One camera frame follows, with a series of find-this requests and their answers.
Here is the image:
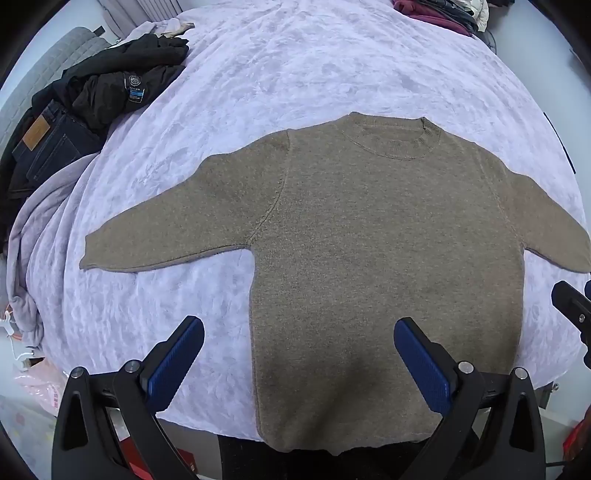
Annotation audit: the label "black jacket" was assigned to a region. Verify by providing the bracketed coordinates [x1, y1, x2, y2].
[31, 34, 190, 132]

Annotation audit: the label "pleated white curtain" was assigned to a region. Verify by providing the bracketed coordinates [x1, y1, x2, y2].
[102, 0, 188, 33]

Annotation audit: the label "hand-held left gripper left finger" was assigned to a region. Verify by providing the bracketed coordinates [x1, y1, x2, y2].
[52, 315, 205, 480]

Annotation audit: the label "pink plastic bag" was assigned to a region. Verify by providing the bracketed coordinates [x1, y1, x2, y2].
[14, 357, 70, 416]

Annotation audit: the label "white clothes hanger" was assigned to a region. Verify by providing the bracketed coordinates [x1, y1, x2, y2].
[0, 309, 38, 365]

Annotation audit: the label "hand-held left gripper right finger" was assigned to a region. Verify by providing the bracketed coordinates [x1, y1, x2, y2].
[393, 316, 546, 480]

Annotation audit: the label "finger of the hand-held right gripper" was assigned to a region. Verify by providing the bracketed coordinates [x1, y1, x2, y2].
[551, 279, 591, 333]

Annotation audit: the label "grey quilted cushion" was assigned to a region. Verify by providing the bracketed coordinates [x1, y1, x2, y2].
[0, 26, 109, 153]

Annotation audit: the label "pile of clothes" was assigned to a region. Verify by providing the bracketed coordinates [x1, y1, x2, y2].
[392, 0, 490, 35]

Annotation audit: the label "dark blue jeans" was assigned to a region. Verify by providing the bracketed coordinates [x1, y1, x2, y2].
[7, 99, 105, 195]

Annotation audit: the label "brown knit sweater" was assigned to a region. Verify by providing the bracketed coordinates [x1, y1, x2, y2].
[79, 112, 591, 455]

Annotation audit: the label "lavender fleece blanket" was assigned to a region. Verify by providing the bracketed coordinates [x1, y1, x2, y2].
[7, 0, 587, 444]

